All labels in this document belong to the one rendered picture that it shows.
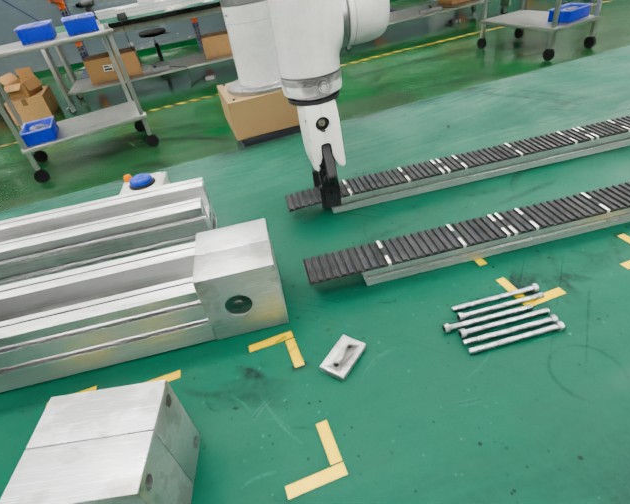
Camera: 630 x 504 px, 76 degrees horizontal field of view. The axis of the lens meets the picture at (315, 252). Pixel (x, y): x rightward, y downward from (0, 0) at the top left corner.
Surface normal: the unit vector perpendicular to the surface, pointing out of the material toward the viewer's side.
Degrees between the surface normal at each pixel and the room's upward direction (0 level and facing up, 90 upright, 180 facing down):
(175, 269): 90
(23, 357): 90
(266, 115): 90
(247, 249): 0
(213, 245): 0
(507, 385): 0
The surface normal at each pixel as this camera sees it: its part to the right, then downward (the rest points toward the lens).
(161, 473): 0.99, -0.16
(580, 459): -0.14, -0.78
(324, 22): 0.37, 0.51
